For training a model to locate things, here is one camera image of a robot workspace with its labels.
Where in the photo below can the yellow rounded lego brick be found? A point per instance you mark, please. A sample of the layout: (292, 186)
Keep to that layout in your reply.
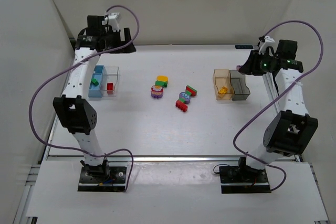
(162, 79)

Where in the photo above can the amber transparent container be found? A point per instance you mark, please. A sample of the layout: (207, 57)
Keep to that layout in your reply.
(221, 77)

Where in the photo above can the smoky grey transparent container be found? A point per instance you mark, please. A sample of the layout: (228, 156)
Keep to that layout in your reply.
(238, 82)

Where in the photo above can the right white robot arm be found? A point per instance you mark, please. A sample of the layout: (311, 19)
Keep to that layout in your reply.
(251, 163)

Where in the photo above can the red comb lego brick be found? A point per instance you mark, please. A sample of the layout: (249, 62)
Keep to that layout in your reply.
(181, 105)

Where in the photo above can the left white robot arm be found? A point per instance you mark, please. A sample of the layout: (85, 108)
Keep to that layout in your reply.
(72, 108)

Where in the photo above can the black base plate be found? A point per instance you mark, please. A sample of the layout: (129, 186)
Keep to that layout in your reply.
(234, 181)
(103, 178)

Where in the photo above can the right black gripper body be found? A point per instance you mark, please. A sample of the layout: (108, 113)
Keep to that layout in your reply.
(251, 61)

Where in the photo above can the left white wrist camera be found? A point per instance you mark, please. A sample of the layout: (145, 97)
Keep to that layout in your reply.
(112, 19)

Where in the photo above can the blue container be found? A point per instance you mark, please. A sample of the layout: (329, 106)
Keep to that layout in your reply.
(95, 88)

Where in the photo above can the purple flower lego piece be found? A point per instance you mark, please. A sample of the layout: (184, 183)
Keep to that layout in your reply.
(185, 97)

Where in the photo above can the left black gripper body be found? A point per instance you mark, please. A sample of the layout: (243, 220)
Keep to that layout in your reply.
(122, 40)

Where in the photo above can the aluminium table frame rail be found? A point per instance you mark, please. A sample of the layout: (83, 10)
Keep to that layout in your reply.
(270, 82)

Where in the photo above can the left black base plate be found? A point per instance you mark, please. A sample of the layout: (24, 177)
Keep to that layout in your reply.
(103, 178)

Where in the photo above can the small green lego brick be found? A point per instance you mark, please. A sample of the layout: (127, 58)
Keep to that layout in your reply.
(94, 82)

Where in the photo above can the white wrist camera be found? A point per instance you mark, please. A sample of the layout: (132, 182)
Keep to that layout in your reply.
(264, 43)
(112, 19)

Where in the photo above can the small red lego brick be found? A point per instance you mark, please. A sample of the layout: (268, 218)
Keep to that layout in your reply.
(110, 87)

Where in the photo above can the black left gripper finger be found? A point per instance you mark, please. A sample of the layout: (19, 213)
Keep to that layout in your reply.
(124, 51)
(128, 40)

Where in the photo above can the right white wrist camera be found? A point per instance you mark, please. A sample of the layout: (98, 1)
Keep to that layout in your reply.
(264, 43)

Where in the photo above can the clear transparent container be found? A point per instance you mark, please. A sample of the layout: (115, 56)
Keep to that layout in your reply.
(110, 81)

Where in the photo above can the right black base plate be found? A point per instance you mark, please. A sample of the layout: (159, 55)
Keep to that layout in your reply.
(234, 181)

